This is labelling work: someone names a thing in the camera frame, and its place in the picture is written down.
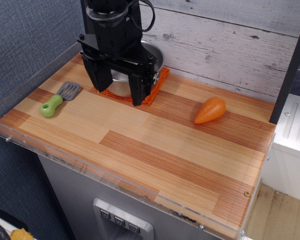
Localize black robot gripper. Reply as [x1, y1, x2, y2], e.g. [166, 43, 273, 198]
[77, 7, 159, 107]

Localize orange toy carrot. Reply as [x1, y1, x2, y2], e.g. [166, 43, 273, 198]
[193, 96, 226, 124]

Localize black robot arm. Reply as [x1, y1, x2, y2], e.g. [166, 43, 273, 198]
[77, 0, 159, 106]

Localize silver metal bowl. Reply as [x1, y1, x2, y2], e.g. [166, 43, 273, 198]
[107, 40, 165, 98]

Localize orange folded cloth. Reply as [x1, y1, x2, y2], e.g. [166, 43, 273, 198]
[101, 66, 170, 106]

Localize clear acrylic table guard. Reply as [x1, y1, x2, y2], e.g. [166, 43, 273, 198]
[0, 44, 275, 240]

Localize grey toy fridge cabinet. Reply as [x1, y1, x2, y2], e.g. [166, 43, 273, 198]
[39, 156, 216, 240]

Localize silver dispenser button panel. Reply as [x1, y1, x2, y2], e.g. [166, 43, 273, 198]
[92, 197, 155, 240]

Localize yellow tape object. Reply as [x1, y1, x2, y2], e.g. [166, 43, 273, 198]
[10, 228, 35, 240]

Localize white ribbed box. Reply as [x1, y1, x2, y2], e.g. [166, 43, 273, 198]
[261, 94, 300, 200]

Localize green handled grey spatula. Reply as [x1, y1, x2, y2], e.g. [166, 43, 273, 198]
[39, 81, 81, 118]

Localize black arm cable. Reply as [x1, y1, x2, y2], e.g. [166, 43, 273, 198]
[128, 0, 156, 33]

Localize black left vertical post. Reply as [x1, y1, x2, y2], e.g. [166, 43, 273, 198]
[80, 0, 89, 34]

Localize black vertical post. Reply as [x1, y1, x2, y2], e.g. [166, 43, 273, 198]
[80, 0, 89, 34]
[269, 35, 300, 124]

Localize black right vertical post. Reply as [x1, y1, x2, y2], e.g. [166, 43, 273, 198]
[269, 35, 300, 124]

